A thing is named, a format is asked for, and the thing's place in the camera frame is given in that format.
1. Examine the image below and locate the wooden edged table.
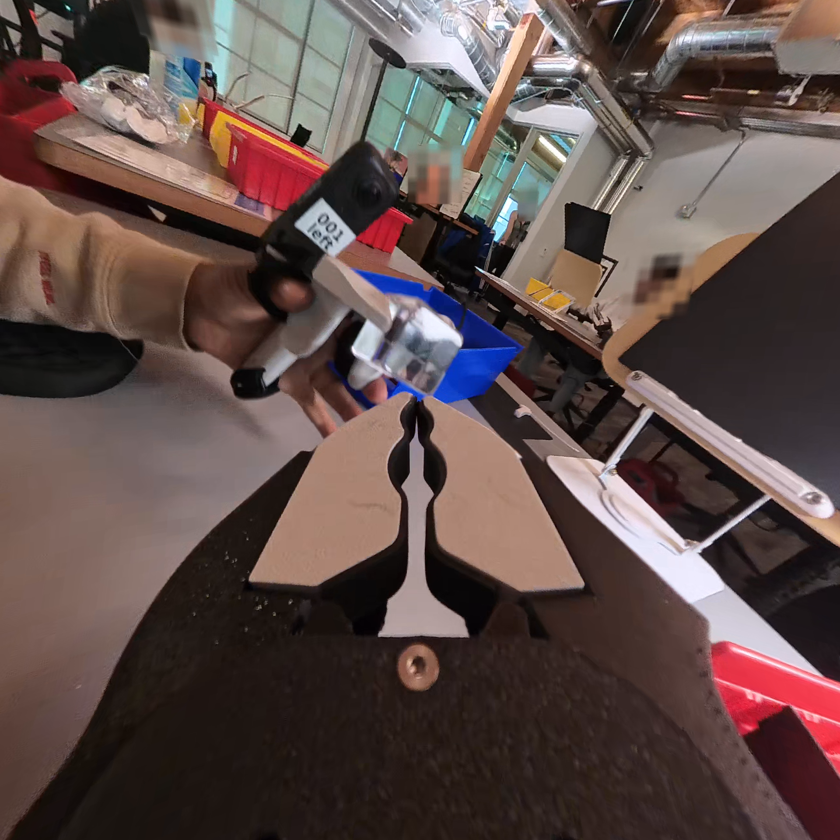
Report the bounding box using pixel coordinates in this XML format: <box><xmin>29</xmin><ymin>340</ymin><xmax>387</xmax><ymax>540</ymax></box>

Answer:
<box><xmin>33</xmin><ymin>113</ymin><xmax>424</xmax><ymax>280</ymax></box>
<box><xmin>474</xmin><ymin>266</ymin><xmax>608</xmax><ymax>361</ymax></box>

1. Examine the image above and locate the white metal stand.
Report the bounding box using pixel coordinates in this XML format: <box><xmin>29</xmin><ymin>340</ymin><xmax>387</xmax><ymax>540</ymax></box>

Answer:
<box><xmin>545</xmin><ymin>369</ymin><xmax>836</xmax><ymax>606</ymax></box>

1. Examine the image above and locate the small yellow bin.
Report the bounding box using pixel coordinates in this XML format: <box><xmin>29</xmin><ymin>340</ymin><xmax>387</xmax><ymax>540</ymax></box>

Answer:
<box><xmin>525</xmin><ymin>277</ymin><xmax>576</xmax><ymax>311</ymax></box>

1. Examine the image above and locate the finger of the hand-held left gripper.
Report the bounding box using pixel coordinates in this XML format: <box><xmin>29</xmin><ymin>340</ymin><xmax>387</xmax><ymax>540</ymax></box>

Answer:
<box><xmin>346</xmin><ymin>354</ymin><xmax>395</xmax><ymax>392</ymax></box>
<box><xmin>314</xmin><ymin>255</ymin><xmax>398</xmax><ymax>329</ymax></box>

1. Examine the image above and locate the clear plastic bag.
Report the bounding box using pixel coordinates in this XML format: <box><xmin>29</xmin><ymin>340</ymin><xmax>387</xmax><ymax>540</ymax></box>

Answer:
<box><xmin>61</xmin><ymin>64</ymin><xmax>199</xmax><ymax>147</ymax></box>

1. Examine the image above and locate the black screen wooden frame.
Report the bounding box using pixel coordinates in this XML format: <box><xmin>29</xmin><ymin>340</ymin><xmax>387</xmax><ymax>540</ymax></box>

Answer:
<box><xmin>600</xmin><ymin>174</ymin><xmax>840</xmax><ymax>547</ymax></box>

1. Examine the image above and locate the person's left hand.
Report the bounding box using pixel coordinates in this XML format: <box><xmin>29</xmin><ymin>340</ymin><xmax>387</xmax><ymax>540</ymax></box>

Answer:
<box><xmin>185</xmin><ymin>259</ymin><xmax>389</xmax><ymax>439</ymax></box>

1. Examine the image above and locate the black floor lamp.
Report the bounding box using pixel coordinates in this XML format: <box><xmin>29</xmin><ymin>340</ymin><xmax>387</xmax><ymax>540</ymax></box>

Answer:
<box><xmin>357</xmin><ymin>37</ymin><xmax>409</xmax><ymax>144</ymax></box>

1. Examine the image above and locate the clear acrylic cube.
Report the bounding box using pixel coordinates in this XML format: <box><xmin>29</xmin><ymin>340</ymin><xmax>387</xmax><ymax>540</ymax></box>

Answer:
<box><xmin>350</xmin><ymin>294</ymin><xmax>465</xmax><ymax>398</ymax></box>

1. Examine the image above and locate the red plastic bin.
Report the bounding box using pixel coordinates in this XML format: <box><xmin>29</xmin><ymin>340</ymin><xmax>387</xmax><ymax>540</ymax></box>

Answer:
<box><xmin>0</xmin><ymin>60</ymin><xmax>80</xmax><ymax>193</ymax></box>

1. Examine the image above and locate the blue storage bin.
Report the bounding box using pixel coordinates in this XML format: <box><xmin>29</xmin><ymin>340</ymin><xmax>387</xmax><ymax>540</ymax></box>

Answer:
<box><xmin>327</xmin><ymin>268</ymin><xmax>526</xmax><ymax>406</ymax></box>

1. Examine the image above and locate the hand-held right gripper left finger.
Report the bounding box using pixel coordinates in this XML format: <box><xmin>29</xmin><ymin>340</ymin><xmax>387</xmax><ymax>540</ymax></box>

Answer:
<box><xmin>249</xmin><ymin>394</ymin><xmax>419</xmax><ymax>592</ymax></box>

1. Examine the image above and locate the red tote bag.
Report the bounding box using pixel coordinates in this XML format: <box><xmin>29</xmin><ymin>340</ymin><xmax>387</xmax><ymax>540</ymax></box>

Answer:
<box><xmin>616</xmin><ymin>457</ymin><xmax>681</xmax><ymax>521</ymax></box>

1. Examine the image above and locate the black panel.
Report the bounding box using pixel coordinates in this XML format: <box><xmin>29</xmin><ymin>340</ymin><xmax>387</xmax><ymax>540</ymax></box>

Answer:
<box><xmin>562</xmin><ymin>201</ymin><xmax>613</xmax><ymax>261</ymax></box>

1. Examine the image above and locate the paper sheet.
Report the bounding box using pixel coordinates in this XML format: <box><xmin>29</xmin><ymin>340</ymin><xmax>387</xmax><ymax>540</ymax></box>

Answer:
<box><xmin>69</xmin><ymin>128</ymin><xmax>240</xmax><ymax>201</ymax></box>

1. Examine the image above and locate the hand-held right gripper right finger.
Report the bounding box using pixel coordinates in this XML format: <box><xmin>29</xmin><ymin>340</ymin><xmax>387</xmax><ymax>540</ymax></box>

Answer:
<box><xmin>419</xmin><ymin>397</ymin><xmax>586</xmax><ymax>595</ymax></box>

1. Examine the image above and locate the red storage bin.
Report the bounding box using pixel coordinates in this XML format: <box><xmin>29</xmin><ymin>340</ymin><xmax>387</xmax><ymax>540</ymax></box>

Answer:
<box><xmin>710</xmin><ymin>641</ymin><xmax>840</xmax><ymax>840</ymax></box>

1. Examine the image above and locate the silver ventilation duct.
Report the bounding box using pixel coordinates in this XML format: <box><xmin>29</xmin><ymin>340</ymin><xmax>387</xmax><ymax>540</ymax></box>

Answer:
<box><xmin>341</xmin><ymin>0</ymin><xmax>519</xmax><ymax>93</ymax></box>
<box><xmin>525</xmin><ymin>16</ymin><xmax>805</xmax><ymax>212</ymax></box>

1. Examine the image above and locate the black office chair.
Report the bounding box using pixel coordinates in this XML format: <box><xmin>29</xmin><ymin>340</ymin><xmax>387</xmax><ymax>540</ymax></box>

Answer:
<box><xmin>434</xmin><ymin>223</ymin><xmax>497</xmax><ymax>293</ymax></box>

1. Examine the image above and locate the white blue canister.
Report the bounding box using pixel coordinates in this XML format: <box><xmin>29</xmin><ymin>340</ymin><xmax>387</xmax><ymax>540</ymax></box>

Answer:
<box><xmin>161</xmin><ymin>54</ymin><xmax>202</xmax><ymax>107</ymax></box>

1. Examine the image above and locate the black bin divider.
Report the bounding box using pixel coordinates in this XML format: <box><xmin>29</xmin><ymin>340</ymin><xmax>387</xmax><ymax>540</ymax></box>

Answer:
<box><xmin>743</xmin><ymin>705</ymin><xmax>840</xmax><ymax>840</ymax></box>

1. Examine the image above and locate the yellow parts bin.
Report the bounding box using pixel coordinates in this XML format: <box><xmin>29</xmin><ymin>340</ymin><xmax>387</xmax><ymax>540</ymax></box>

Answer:
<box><xmin>209</xmin><ymin>110</ymin><xmax>263</xmax><ymax>169</ymax></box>

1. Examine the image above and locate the wooden column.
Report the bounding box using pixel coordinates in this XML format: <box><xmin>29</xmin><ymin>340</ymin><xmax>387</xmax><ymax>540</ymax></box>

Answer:
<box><xmin>461</xmin><ymin>12</ymin><xmax>547</xmax><ymax>173</ymax></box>

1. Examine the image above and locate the standing desk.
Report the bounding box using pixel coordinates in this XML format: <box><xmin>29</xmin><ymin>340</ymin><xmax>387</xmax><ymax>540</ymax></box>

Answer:
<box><xmin>403</xmin><ymin>197</ymin><xmax>481</xmax><ymax>238</ymax></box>

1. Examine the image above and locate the red parts bin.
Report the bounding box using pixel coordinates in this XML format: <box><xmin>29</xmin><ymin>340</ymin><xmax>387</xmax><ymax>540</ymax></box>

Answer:
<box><xmin>197</xmin><ymin>97</ymin><xmax>250</xmax><ymax>142</ymax></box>
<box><xmin>225</xmin><ymin>122</ymin><xmax>414</xmax><ymax>252</ymax></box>

